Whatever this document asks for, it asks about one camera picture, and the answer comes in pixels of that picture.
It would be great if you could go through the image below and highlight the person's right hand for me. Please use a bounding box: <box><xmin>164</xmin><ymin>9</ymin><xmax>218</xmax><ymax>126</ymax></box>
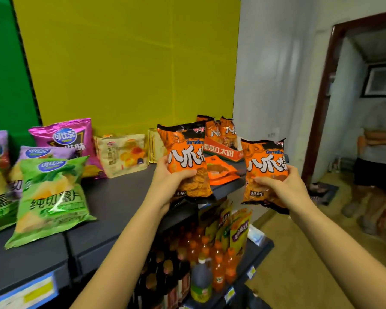
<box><xmin>253</xmin><ymin>164</ymin><xmax>313</xmax><ymax>218</ymax></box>

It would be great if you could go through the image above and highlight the person's left hand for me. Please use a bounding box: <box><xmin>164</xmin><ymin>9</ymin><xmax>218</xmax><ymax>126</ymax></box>
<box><xmin>147</xmin><ymin>155</ymin><xmax>198</xmax><ymax>217</ymax></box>

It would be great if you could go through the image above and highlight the person's right forearm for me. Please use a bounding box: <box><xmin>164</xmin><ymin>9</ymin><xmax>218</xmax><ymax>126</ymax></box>
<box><xmin>288</xmin><ymin>199</ymin><xmax>386</xmax><ymax>309</ymax></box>

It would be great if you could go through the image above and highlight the person's left forearm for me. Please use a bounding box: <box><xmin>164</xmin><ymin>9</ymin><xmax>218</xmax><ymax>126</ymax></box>
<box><xmin>69</xmin><ymin>199</ymin><xmax>172</xmax><ymax>309</ymax></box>

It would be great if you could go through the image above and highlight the flat orange sachet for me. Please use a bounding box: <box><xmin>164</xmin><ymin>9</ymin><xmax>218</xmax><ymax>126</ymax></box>
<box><xmin>209</xmin><ymin>172</ymin><xmax>242</xmax><ymax>186</ymax></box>
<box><xmin>205</xmin><ymin>155</ymin><xmax>238</xmax><ymax>178</ymax></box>

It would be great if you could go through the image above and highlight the gold foil packet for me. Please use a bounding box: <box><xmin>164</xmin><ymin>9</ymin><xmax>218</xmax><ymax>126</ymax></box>
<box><xmin>148</xmin><ymin>127</ymin><xmax>166</xmax><ymax>164</ymax></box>

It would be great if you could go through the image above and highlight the red orange cardboard display box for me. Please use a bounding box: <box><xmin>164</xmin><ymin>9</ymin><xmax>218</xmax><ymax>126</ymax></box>
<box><xmin>203</xmin><ymin>138</ymin><xmax>244</xmax><ymax>163</ymax></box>

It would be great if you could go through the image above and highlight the small white packet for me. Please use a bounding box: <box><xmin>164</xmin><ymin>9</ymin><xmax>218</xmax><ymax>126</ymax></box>
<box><xmin>247</xmin><ymin>224</ymin><xmax>266</xmax><ymax>247</ymax></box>

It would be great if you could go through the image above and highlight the yellow seasoning packet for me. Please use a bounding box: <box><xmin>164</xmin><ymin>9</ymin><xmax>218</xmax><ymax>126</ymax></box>
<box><xmin>229</xmin><ymin>208</ymin><xmax>253</xmax><ymax>257</ymax></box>
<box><xmin>198</xmin><ymin>200</ymin><xmax>234</xmax><ymax>252</ymax></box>

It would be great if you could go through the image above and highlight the dark floor mat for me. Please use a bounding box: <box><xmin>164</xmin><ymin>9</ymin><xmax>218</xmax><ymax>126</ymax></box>
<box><xmin>308</xmin><ymin>181</ymin><xmax>339</xmax><ymax>207</ymax></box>

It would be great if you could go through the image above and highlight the beige biscuit packet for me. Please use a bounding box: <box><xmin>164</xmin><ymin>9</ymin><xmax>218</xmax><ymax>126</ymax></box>
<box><xmin>93</xmin><ymin>134</ymin><xmax>149</xmax><ymax>179</ymax></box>

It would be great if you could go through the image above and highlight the dark grey metal shelf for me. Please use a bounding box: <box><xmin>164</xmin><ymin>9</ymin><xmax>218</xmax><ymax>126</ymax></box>
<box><xmin>0</xmin><ymin>158</ymin><xmax>249</xmax><ymax>309</ymax></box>

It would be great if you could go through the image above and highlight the group of orange soda bottles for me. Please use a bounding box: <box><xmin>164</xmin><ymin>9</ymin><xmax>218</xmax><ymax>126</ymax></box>
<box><xmin>175</xmin><ymin>224</ymin><xmax>239</xmax><ymax>294</ymax></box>

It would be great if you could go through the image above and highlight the group of dark sauce bottles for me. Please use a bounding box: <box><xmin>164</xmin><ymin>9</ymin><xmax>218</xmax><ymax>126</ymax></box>
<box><xmin>130</xmin><ymin>228</ymin><xmax>191</xmax><ymax>309</ymax></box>

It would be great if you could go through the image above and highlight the dark vinegar bottle green label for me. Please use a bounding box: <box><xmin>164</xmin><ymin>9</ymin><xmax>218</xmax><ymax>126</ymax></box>
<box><xmin>190</xmin><ymin>257</ymin><xmax>213</xmax><ymax>304</ymax></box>

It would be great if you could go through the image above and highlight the pink foil chip bag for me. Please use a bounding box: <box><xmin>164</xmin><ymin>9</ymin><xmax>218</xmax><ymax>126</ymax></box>
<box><xmin>28</xmin><ymin>118</ymin><xmax>107</xmax><ymax>180</ymax></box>

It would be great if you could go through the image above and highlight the yellow backdrop panel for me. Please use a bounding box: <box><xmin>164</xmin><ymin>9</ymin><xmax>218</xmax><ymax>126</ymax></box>
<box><xmin>11</xmin><ymin>0</ymin><xmax>242</xmax><ymax>138</ymax></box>

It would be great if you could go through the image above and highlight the black framed window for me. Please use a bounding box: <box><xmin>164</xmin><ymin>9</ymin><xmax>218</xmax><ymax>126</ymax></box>
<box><xmin>361</xmin><ymin>62</ymin><xmax>386</xmax><ymax>99</ymax></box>

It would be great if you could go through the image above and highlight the blue yellow shelf price label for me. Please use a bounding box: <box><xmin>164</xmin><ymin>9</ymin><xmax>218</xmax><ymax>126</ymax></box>
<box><xmin>0</xmin><ymin>273</ymin><xmax>59</xmax><ymax>309</ymax></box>

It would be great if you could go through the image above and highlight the green backdrop panel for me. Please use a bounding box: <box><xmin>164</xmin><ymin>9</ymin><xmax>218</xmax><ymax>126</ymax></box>
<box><xmin>0</xmin><ymin>0</ymin><xmax>42</xmax><ymax>151</ymax></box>

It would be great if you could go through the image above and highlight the dark brown door frame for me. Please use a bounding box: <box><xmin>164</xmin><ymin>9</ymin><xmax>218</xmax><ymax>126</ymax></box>
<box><xmin>301</xmin><ymin>9</ymin><xmax>386</xmax><ymax>184</ymax></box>

